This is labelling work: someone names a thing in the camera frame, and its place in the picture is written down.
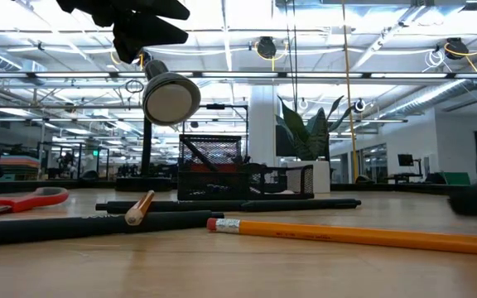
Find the black computer monitor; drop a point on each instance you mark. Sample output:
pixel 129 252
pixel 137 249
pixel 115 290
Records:
pixel 406 160

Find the green box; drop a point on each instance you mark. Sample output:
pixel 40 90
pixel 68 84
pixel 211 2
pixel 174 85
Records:
pixel 457 178

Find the black desk lamp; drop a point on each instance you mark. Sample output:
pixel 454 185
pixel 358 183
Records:
pixel 170 99

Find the black mesh desk organizer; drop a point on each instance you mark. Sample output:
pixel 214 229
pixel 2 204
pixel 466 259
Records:
pixel 222 184

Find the black pen white lettering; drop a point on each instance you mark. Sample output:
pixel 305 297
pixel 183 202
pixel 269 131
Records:
pixel 77 227

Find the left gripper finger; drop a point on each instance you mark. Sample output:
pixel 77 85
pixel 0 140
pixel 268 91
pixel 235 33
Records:
pixel 164 9
pixel 139 39

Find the snake plant in white pot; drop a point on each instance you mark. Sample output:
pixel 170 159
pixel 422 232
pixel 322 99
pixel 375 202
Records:
pixel 311 136

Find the black workstation frame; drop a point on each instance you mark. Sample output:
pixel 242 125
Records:
pixel 215 107
pixel 79 145

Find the stacked coloured foam mats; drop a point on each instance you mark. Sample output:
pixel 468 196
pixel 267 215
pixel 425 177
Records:
pixel 19 165

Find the sharpened orange pencil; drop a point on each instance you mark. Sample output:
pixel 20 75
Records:
pixel 137 212

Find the yellow pencil with eraser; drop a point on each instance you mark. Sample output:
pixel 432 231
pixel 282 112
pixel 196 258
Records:
pixel 346 235

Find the black metal table frame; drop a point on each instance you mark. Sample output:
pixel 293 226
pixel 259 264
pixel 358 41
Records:
pixel 387 188

